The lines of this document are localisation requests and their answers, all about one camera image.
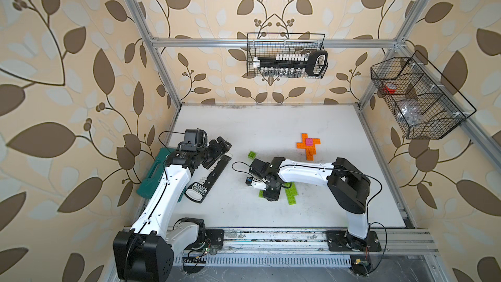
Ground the small green square brick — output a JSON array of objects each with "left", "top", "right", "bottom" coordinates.
[{"left": 248, "top": 151, "right": 257, "bottom": 159}]

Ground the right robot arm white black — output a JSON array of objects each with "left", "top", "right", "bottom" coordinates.
[{"left": 246, "top": 157, "right": 371, "bottom": 240}]

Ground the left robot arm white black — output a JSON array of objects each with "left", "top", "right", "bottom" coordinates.
[{"left": 113, "top": 129, "right": 232, "bottom": 281}]

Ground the green plastic tool case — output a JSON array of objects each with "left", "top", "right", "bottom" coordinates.
[{"left": 137, "top": 148, "right": 189, "bottom": 202}]

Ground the socket set in basket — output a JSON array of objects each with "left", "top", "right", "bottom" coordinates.
[{"left": 250, "top": 50, "right": 328, "bottom": 78}]

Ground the red tape roll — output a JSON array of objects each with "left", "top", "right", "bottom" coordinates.
[{"left": 382, "top": 82, "right": 399, "bottom": 95}]

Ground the clear plastic bag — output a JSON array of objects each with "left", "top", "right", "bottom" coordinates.
[{"left": 397, "top": 99, "right": 424, "bottom": 126}]

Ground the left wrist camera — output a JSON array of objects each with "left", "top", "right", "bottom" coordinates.
[{"left": 178, "top": 129, "right": 207, "bottom": 152}]

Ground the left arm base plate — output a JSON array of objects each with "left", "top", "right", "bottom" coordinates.
[{"left": 181, "top": 228, "right": 224, "bottom": 253}]

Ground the aluminium front rail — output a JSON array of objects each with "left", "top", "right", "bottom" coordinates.
[{"left": 160, "top": 226, "right": 439, "bottom": 257}]

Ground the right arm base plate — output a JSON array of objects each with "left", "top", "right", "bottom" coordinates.
[{"left": 325, "top": 230, "right": 382, "bottom": 252}]

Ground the back wire basket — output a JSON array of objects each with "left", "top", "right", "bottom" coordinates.
[{"left": 246, "top": 31, "right": 328, "bottom": 79}]

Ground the wire basket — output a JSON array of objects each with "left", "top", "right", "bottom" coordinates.
[
  {"left": 371, "top": 50, "right": 477, "bottom": 140},
  {"left": 246, "top": 31, "right": 328, "bottom": 79}
]

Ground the right wire basket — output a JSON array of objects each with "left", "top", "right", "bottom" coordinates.
[{"left": 371, "top": 50, "right": 477, "bottom": 140}]

